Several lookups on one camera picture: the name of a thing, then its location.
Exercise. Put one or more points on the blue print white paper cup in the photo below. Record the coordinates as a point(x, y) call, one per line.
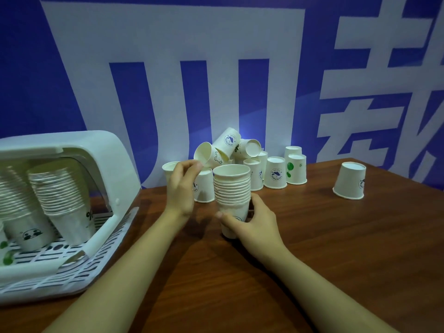
point(236, 210)
point(206, 187)

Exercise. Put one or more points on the blue white backdrop banner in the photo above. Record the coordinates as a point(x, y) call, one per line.
point(20, 65)

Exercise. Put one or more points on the person's left hand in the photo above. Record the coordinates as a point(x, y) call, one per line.
point(182, 194)

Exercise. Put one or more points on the white slotted drain tray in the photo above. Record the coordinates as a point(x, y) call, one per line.
point(86, 270)

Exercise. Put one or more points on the white plastic storage box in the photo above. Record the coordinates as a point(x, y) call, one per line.
point(104, 149)

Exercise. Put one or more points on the percent print white paper cup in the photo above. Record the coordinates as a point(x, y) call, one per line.
point(73, 225)

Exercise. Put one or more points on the person's left forearm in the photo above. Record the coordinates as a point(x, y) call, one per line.
point(121, 273)

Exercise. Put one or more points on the person's right forearm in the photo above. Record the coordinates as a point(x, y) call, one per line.
point(329, 298)

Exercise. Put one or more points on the pile of paper cups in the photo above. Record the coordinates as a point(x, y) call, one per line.
point(275, 173)

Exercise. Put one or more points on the panda print white paper cup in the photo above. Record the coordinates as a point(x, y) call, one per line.
point(31, 235)

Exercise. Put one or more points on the green leaf print paper cup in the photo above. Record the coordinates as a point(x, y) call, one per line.
point(4, 235)

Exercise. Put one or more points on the brown wooden table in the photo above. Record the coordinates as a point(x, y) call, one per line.
point(347, 256)

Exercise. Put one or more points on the nested stack of paper cups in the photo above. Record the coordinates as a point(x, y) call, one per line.
point(231, 185)
point(57, 190)
point(14, 197)

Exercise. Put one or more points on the person's right hand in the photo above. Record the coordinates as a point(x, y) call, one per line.
point(260, 235)

